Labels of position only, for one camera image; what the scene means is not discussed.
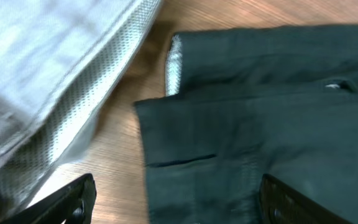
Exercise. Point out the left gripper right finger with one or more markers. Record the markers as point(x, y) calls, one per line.
point(281, 204)

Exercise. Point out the folded grey shorts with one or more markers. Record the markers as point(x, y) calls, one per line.
point(59, 61)

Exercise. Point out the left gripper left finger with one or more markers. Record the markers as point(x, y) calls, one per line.
point(71, 204)

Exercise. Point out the black shorts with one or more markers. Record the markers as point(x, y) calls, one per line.
point(242, 103)

